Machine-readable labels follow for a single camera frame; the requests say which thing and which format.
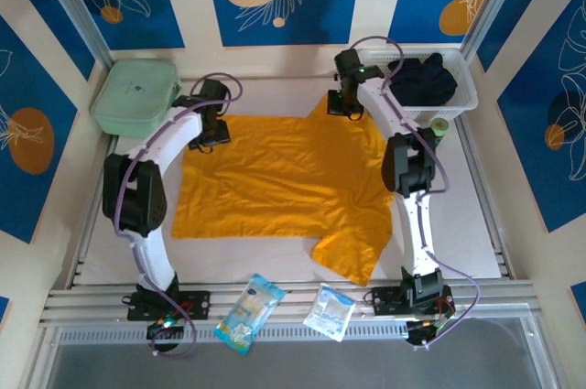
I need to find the yellow t-shirt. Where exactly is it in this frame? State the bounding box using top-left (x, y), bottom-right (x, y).
top-left (171, 94), bottom-right (396, 287)

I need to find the dark navy t-shirt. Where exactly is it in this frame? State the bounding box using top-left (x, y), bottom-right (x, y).
top-left (386, 52), bottom-right (459, 107)

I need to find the mint green zip case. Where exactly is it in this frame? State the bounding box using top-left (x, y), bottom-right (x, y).
top-left (90, 59), bottom-right (185, 138)

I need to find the green can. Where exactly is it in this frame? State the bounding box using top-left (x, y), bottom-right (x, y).
top-left (429, 116), bottom-right (452, 143)

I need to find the white plastic mesh basket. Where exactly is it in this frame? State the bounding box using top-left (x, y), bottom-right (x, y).
top-left (354, 48), bottom-right (479, 121)

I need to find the blue and yellow snack packet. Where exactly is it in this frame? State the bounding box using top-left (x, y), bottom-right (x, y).
top-left (213, 273), bottom-right (288, 356)

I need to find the white and blue packet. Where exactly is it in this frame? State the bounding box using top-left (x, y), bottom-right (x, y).
top-left (302, 282), bottom-right (357, 343)

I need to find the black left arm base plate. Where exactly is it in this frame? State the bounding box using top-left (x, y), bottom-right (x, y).
top-left (126, 290), bottom-right (212, 321)

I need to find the aluminium corner post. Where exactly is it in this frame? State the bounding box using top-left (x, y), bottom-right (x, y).
top-left (34, 0), bottom-right (115, 69)
top-left (460, 0), bottom-right (527, 60)

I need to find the aluminium side rail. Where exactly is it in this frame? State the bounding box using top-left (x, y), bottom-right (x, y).
top-left (457, 113), bottom-right (516, 280)
top-left (67, 135), bottom-right (121, 289)

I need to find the aluminium front rail frame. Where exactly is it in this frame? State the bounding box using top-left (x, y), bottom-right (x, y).
top-left (38, 278), bottom-right (537, 329)

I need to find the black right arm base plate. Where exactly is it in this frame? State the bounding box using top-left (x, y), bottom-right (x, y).
top-left (371, 286), bottom-right (454, 317)

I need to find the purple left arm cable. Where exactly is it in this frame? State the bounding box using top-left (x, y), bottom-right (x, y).
top-left (112, 71), bottom-right (244, 360)

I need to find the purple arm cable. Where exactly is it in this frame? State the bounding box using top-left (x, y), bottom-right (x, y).
top-left (350, 36), bottom-right (482, 352)
top-left (112, 71), bottom-right (244, 360)

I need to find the grey slotted cable duct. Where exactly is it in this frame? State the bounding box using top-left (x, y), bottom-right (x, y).
top-left (57, 325), bottom-right (411, 345)

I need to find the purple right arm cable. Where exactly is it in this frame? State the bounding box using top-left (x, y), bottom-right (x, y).
top-left (350, 36), bottom-right (482, 352)

